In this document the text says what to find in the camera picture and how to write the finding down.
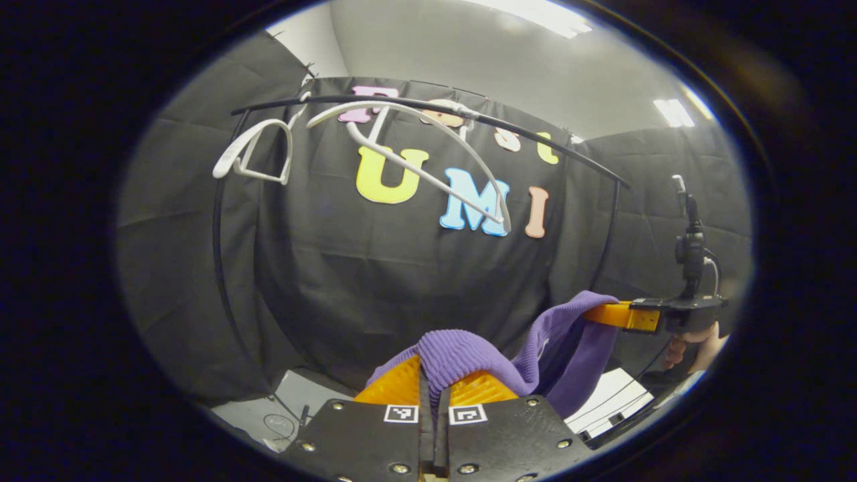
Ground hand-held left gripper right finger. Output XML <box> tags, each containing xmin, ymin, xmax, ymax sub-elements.
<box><xmin>439</xmin><ymin>370</ymin><xmax>593</xmax><ymax>482</ymax></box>

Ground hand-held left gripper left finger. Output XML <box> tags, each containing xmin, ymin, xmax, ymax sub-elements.
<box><xmin>281</xmin><ymin>355</ymin><xmax>436</xmax><ymax>482</ymax></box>

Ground purple knit cardigan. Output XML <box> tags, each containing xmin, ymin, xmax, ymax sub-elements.
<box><xmin>365</xmin><ymin>290</ymin><xmax>620</xmax><ymax>419</ymax></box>

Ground black clothes rack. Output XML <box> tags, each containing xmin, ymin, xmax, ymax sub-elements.
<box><xmin>213</xmin><ymin>94</ymin><xmax>630</xmax><ymax>376</ymax></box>

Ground white plastic clothes hanger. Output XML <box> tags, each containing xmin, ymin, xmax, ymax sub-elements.
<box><xmin>306</xmin><ymin>99</ymin><xmax>513</xmax><ymax>234</ymax></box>

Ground white empty plastic hanger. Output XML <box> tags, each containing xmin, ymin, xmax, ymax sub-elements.
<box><xmin>213</xmin><ymin>118</ymin><xmax>295</xmax><ymax>186</ymax></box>

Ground twin ceiling light panels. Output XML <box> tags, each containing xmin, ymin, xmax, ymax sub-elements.
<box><xmin>653</xmin><ymin>86</ymin><xmax>714</xmax><ymax>129</ymax></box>

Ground large square ceiling light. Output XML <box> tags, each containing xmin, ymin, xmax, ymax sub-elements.
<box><xmin>469</xmin><ymin>0</ymin><xmax>594</xmax><ymax>39</ymax></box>

